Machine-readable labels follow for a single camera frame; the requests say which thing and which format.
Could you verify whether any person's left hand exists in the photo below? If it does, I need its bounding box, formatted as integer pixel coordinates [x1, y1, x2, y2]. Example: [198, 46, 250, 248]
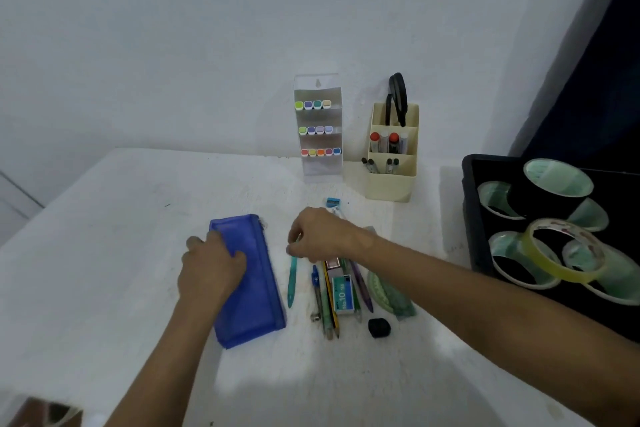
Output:
[177, 230, 249, 314]

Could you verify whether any person's right hand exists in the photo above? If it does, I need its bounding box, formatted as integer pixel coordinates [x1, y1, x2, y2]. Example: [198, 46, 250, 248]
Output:
[286, 206, 379, 265]

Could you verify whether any blue mesh pencil pouch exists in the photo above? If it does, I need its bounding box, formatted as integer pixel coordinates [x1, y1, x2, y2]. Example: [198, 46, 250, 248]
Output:
[208, 213, 287, 350]

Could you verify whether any teal staples box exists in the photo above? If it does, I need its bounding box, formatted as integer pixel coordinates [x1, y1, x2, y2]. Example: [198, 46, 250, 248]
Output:
[332, 275, 357, 315]

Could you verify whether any pile of pens and markers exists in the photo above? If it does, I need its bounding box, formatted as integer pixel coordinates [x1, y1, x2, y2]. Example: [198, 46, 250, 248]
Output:
[286, 236, 375, 341]

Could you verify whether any clear tiered organizer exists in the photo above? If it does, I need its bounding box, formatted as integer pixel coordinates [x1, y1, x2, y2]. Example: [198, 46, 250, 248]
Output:
[293, 73, 345, 183]

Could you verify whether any green transparent protractor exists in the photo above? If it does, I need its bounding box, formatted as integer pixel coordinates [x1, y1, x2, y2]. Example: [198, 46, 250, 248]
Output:
[367, 270, 401, 312]

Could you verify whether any cream pen holder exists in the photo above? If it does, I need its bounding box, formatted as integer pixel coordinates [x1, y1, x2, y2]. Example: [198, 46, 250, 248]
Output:
[365, 102, 420, 203]

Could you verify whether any small black cap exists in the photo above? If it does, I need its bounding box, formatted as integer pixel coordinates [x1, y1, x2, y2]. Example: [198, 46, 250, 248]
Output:
[367, 317, 391, 340]

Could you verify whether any green transparent ruler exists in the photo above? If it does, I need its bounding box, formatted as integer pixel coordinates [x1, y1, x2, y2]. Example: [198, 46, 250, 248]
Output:
[385, 281, 417, 321]

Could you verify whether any yellow clear tape roll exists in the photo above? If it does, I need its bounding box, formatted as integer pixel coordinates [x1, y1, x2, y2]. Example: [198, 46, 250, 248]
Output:
[521, 217, 607, 284]

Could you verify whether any black plastic tray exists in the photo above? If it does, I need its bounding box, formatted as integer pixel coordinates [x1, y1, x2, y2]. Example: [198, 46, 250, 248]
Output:
[461, 153, 640, 342]

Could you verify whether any person's right forearm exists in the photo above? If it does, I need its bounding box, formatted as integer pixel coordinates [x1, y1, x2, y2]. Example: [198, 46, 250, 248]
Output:
[359, 231, 640, 427]

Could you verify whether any person's left forearm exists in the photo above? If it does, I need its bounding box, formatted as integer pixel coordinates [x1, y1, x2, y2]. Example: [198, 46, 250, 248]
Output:
[102, 301, 226, 427]

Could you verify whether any patterned floor mat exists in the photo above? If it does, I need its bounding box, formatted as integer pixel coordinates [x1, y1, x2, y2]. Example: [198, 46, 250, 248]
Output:
[0, 394, 83, 427]

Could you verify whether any dark blue curtain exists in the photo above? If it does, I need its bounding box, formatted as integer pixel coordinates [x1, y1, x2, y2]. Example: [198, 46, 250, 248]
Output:
[507, 0, 640, 175]

